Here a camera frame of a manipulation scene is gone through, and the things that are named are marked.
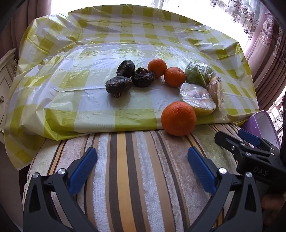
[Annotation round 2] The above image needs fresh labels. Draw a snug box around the right hand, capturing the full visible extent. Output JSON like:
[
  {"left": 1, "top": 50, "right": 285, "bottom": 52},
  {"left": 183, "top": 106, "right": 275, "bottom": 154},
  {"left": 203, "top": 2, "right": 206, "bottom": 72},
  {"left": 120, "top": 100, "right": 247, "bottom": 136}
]
[{"left": 261, "top": 194, "right": 285, "bottom": 211}]

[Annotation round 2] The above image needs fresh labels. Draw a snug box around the large orange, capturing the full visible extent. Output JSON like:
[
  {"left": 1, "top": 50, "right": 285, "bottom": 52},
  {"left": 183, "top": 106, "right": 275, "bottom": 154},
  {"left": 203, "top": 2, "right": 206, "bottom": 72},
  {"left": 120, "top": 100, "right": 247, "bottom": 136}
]
[{"left": 161, "top": 102, "right": 197, "bottom": 136}]

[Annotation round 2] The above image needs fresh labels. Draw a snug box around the dark wrinkled fruit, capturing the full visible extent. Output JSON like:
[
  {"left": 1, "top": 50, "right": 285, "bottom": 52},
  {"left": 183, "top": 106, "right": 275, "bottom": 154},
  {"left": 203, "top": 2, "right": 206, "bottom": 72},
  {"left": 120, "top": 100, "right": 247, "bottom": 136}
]
[
  {"left": 105, "top": 76, "right": 132, "bottom": 98},
  {"left": 116, "top": 60, "right": 135, "bottom": 78},
  {"left": 131, "top": 68, "right": 155, "bottom": 87}
]

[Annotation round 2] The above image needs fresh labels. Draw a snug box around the purple white cardboard box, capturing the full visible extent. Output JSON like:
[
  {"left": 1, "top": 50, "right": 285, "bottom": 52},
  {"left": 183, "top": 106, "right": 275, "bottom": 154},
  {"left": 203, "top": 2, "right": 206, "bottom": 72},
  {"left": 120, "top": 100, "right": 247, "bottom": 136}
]
[{"left": 240, "top": 110, "right": 280, "bottom": 148}]

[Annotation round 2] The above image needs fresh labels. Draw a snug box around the orange with green stem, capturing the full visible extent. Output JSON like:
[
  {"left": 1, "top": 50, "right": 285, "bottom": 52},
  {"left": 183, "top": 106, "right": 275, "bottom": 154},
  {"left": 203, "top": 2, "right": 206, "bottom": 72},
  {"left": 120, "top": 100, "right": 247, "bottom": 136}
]
[{"left": 164, "top": 67, "right": 186, "bottom": 87}]

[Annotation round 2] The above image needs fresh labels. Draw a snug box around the cut fruit half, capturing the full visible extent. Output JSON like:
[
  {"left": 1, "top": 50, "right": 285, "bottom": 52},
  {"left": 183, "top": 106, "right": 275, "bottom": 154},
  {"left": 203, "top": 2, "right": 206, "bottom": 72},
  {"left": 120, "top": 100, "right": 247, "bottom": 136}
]
[{"left": 179, "top": 82, "right": 216, "bottom": 116}]

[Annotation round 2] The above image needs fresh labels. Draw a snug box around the green fruit half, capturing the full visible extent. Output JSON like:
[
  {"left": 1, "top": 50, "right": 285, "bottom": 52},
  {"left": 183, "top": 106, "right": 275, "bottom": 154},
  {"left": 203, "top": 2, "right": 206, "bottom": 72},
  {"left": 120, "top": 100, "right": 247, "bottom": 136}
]
[{"left": 185, "top": 60, "right": 216, "bottom": 89}]

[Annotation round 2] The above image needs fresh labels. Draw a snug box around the small orange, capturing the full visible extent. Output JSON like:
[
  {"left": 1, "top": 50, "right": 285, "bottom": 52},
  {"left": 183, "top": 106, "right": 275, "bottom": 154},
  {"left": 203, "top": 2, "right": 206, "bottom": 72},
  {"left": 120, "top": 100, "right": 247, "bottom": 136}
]
[{"left": 147, "top": 59, "right": 167, "bottom": 78}]

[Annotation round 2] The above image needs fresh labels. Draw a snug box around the dark wrinkled fruit front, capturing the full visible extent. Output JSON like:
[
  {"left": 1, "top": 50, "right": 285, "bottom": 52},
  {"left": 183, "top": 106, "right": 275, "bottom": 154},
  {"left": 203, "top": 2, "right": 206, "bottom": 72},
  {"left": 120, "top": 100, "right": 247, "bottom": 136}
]
[{"left": 105, "top": 76, "right": 132, "bottom": 98}]

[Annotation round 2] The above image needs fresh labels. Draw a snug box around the cream carved cabinet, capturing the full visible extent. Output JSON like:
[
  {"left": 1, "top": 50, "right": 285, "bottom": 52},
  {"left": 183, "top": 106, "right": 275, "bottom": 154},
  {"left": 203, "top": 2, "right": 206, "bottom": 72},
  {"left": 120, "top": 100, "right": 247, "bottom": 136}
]
[{"left": 0, "top": 48, "right": 18, "bottom": 134}]

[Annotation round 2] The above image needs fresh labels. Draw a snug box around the pink floral curtain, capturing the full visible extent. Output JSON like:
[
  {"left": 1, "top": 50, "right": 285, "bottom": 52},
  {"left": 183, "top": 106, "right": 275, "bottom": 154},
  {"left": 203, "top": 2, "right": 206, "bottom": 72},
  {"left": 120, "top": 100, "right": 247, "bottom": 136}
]
[{"left": 211, "top": 1, "right": 285, "bottom": 111}]

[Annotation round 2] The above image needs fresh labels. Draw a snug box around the pale fruit half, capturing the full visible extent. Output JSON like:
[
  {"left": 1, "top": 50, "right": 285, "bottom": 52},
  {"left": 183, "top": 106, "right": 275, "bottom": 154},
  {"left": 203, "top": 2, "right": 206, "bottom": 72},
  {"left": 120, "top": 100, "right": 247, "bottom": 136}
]
[{"left": 207, "top": 77, "right": 224, "bottom": 111}]

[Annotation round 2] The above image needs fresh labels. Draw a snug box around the green checkered plastic tablecloth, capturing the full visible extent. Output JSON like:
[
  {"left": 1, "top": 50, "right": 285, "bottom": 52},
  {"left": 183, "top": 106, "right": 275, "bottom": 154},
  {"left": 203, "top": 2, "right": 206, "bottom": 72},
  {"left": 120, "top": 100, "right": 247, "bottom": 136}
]
[{"left": 4, "top": 5, "right": 259, "bottom": 170}]

